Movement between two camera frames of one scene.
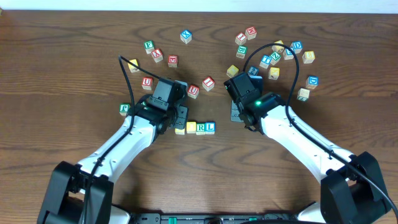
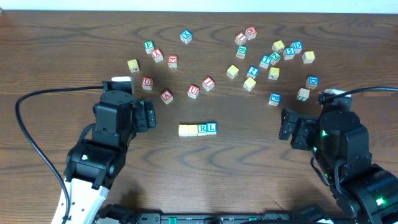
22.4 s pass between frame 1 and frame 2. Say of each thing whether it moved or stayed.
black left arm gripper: moved
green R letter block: stayed
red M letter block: stayed
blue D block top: stayed
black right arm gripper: moved
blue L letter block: stayed
